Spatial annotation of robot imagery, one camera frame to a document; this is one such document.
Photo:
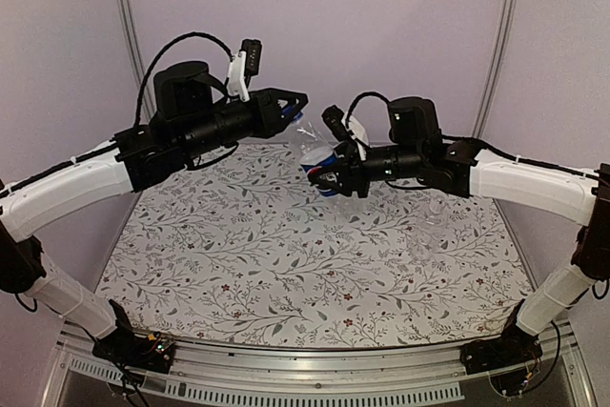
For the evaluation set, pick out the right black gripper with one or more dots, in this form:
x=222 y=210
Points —
x=351 y=171

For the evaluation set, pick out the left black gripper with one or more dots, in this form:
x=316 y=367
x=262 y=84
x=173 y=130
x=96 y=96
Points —
x=270 y=118

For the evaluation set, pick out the Pepsi label plastic bottle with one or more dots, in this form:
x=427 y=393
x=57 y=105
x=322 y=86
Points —
x=311 y=151

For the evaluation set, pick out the blue bottle cap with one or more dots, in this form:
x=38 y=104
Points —
x=291 y=115

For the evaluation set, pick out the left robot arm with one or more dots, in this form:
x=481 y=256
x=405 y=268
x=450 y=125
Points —
x=195 y=114

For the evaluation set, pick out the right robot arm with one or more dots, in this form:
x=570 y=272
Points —
x=470 y=167

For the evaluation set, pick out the white clear bottle cap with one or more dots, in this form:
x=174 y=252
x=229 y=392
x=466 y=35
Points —
x=437 y=205

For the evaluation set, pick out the clear plastic bottle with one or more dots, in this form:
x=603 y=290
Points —
x=428 y=231

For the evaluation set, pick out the floral patterned table mat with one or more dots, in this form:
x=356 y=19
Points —
x=247 y=252

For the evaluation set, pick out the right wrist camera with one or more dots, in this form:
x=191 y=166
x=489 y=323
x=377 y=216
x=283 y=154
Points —
x=349 y=131

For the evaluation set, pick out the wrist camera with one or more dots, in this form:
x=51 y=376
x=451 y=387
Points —
x=349 y=131
x=243 y=67

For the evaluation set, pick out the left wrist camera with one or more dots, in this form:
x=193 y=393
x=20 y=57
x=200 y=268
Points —
x=243 y=67

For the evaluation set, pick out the left aluminium frame post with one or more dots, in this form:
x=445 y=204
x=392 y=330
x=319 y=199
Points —
x=126 y=18

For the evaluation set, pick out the aluminium frame post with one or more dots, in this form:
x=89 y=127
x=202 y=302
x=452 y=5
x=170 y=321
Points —
x=126 y=18
x=507 y=12

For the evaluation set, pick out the right aluminium frame post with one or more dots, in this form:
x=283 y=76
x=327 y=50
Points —
x=507 y=12

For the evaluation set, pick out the front aluminium rail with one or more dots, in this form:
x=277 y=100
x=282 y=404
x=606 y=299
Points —
x=226 y=374

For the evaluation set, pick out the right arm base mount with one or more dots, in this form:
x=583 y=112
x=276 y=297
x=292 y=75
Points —
x=511 y=347

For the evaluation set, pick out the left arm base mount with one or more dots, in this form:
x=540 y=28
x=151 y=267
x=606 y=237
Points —
x=154 y=352

